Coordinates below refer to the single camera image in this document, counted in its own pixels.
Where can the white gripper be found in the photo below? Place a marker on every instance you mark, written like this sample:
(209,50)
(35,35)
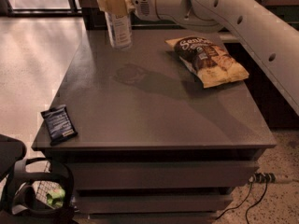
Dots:
(144,1)

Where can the blue plastic water bottle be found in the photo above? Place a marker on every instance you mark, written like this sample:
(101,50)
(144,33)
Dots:
(119,30)

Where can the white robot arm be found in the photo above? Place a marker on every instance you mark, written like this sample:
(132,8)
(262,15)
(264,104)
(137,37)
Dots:
(271,42)

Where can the blue rxbar blueberry bar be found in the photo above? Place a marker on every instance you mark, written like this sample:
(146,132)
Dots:
(59,125)

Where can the yellow brown chip bag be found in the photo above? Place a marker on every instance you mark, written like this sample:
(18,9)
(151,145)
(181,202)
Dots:
(209,62)

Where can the grey drawer cabinet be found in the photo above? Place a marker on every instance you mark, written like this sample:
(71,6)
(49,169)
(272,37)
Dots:
(153,145)

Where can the black chair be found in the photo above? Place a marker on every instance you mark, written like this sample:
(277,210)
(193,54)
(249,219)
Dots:
(19,198)

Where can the green crumpled wrapper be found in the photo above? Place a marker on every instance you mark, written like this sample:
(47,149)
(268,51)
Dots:
(55,198)

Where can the white power strip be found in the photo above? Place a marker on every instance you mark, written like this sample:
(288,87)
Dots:
(270,178)

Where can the wire mesh waste basket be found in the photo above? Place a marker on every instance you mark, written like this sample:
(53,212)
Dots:
(43,187)

